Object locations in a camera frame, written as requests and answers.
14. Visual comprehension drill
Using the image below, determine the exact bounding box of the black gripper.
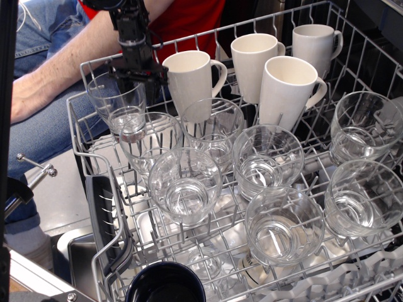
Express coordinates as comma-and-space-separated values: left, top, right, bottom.
106, 6, 167, 106

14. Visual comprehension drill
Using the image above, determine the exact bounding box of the tall clear glass cup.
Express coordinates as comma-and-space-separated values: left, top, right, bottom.
86, 72, 146, 141

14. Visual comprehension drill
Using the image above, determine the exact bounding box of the person's bare forearm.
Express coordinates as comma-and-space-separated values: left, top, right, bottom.
34, 0, 177, 95

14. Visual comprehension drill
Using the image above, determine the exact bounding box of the person's bare hand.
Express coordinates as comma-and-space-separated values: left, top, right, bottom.
11, 72, 51, 124

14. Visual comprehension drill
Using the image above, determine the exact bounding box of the clear glass second row left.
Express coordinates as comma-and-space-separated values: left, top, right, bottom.
119, 112, 183, 185

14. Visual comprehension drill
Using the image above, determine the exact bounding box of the white mug left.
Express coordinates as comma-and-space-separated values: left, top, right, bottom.
162, 50, 227, 123

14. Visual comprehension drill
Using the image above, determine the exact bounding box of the white mug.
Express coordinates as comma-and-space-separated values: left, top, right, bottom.
259, 56, 327, 131
292, 24, 344, 79
230, 33, 285, 104
162, 50, 227, 123

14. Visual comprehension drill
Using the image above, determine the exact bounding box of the clear glass behind white mug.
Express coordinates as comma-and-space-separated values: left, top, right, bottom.
181, 98, 244, 174

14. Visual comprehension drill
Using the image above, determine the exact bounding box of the clear glass front left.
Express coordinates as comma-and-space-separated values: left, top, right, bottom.
149, 147, 222, 227

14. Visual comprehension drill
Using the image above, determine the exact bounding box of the white mug back centre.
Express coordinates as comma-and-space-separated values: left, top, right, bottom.
230, 33, 285, 104

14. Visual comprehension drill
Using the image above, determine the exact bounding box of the white mug front right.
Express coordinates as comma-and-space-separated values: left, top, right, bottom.
259, 56, 327, 131

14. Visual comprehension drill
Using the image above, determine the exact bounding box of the black clamp with metal rods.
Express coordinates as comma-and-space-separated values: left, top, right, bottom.
4, 153, 58, 219

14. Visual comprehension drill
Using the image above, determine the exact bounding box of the white mug back right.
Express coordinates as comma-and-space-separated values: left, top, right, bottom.
292, 24, 344, 79

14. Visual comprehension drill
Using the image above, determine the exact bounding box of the small glass lower rack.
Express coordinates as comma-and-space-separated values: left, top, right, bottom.
187, 247, 223, 282

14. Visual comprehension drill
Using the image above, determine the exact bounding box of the dark blue mug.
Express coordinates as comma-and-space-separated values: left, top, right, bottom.
125, 262, 207, 301

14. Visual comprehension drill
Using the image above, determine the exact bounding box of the clear glass front centre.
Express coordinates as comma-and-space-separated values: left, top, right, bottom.
245, 187, 325, 267

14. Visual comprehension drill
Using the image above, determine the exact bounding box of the clear glass far right upper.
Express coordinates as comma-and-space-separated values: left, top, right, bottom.
329, 91, 402, 166

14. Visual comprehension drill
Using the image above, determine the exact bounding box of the clear glass far right lower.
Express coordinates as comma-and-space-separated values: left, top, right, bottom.
324, 160, 402, 238

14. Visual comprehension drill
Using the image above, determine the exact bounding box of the grey wire dishwasher rack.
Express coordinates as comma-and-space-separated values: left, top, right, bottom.
67, 1, 402, 301

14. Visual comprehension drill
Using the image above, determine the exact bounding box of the black frame post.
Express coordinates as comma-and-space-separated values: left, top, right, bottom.
1, 1, 18, 301

